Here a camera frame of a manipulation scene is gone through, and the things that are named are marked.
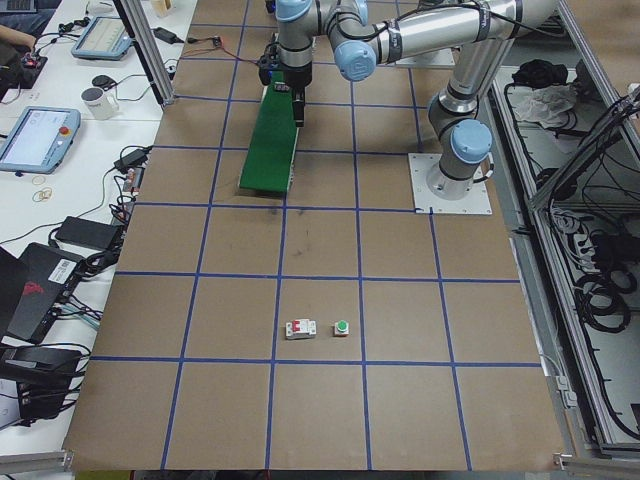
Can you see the teach pendant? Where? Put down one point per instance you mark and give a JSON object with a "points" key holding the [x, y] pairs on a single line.
{"points": [[105, 38], [39, 140]]}

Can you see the teach pendant far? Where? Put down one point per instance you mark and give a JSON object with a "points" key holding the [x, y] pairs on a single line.
{"points": [[105, 38]]}

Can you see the small red led board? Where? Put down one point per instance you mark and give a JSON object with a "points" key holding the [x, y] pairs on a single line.
{"points": [[216, 42]]}

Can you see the black computer mouse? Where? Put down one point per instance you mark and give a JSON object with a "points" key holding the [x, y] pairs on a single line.
{"points": [[104, 82]]}

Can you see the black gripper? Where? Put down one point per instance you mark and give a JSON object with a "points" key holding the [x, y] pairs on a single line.
{"points": [[298, 78]]}

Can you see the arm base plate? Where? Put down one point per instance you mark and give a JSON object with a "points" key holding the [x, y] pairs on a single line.
{"points": [[442, 59], [434, 193]]}

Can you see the black power adapter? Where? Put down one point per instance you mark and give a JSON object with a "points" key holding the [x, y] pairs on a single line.
{"points": [[166, 36]]}

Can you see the white red circuit breaker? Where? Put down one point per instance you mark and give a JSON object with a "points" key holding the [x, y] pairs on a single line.
{"points": [[300, 329]]}

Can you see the green conveyor belt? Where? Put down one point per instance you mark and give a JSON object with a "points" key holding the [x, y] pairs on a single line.
{"points": [[268, 165]]}

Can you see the white mug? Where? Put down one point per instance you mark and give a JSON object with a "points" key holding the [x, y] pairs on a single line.
{"points": [[101, 105]]}

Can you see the green push button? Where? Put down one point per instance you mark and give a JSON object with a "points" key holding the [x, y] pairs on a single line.
{"points": [[341, 328]]}

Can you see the black laptop computer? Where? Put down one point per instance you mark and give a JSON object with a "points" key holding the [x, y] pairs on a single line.
{"points": [[31, 284]]}

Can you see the teach pendant near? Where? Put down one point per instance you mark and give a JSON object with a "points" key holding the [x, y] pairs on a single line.
{"points": [[39, 140]]}

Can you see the black power brick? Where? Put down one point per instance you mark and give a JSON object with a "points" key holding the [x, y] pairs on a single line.
{"points": [[88, 233]]}

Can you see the aluminium frame post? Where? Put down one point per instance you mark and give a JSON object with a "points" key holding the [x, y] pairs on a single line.
{"points": [[138, 29]]}

